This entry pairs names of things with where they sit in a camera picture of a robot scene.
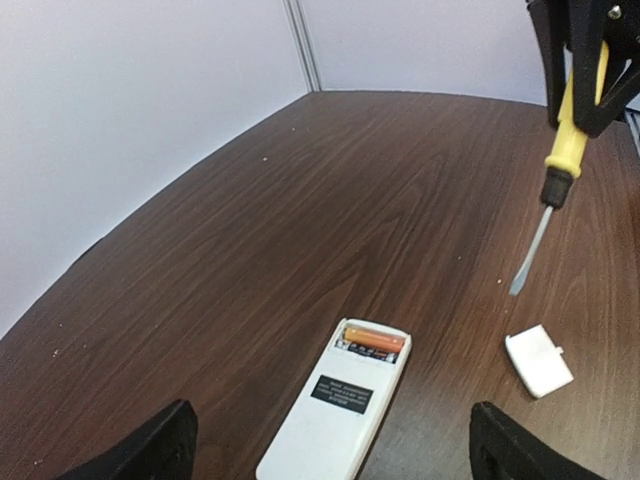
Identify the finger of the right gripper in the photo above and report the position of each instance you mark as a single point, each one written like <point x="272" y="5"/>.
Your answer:
<point x="550" y="19"/>
<point x="604" y="55"/>

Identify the white battery cover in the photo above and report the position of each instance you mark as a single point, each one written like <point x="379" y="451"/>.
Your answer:
<point x="538" y="361"/>

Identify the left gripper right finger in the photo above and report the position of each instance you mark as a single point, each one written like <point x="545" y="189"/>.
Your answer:
<point x="500" y="448"/>

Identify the orange battery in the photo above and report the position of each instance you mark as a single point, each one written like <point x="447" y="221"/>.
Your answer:
<point x="374" y="339"/>

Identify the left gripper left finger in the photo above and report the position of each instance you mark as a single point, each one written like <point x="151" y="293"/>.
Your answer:
<point x="163" y="447"/>

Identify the right aluminium frame post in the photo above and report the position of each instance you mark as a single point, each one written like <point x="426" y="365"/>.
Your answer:
<point x="303" y="42"/>

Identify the white red remote control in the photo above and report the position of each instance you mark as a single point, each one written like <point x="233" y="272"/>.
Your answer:
<point x="331" y="426"/>

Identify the yellow handled screwdriver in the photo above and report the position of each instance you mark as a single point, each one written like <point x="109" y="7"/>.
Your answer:
<point x="563" y="166"/>

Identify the black battery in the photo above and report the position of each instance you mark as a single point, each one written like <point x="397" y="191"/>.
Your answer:
<point x="367" y="351"/>

